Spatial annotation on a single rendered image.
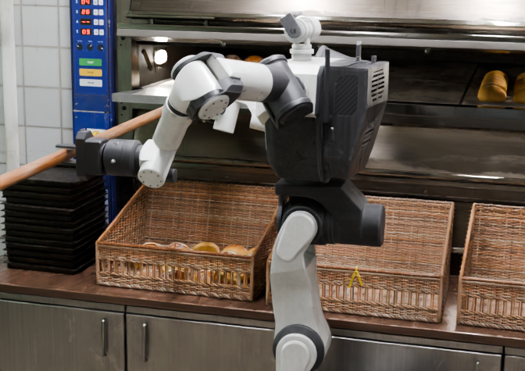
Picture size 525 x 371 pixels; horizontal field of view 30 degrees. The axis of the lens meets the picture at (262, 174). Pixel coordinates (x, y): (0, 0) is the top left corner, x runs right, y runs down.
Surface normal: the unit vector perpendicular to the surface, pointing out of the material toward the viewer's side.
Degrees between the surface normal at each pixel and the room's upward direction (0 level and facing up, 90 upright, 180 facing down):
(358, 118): 90
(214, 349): 90
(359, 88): 90
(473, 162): 70
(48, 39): 90
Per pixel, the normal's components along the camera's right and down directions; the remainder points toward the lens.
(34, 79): -0.26, 0.20
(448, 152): -0.23, -0.15
